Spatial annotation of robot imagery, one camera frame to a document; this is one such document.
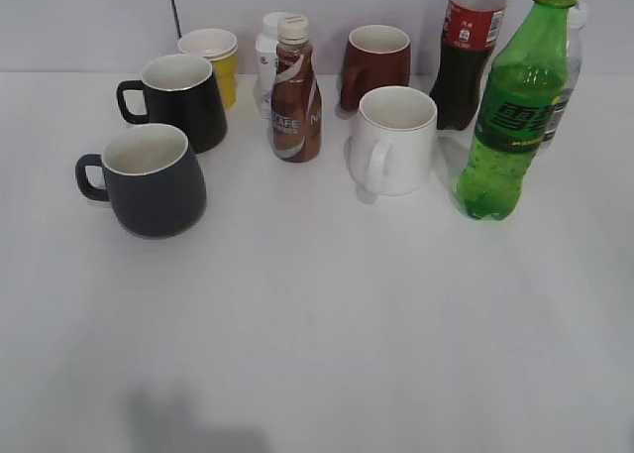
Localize dark grey ceramic mug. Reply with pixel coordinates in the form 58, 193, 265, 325
74, 123, 207, 238

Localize green soda bottle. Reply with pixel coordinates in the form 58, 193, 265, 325
456, 0, 578, 220

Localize yellow paper cup stack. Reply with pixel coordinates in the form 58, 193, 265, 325
177, 29, 238, 109

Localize white ceramic mug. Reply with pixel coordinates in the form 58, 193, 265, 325
348, 85, 437, 196

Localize brown coffee drink bottle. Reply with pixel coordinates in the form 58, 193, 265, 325
271, 14, 322, 164

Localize white plastic drink bottle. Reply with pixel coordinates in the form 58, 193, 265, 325
255, 11, 290, 119

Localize dark red ceramic mug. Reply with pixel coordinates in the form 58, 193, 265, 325
340, 25, 411, 112

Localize black ceramic mug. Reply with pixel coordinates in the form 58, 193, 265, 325
116, 55, 228, 154

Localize cola bottle red label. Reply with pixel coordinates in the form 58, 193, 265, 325
430, 0, 506, 130

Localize clear water bottle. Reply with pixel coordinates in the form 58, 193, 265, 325
538, 1, 589, 153

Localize thin black cable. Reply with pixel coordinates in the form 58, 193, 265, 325
165, 0, 182, 38

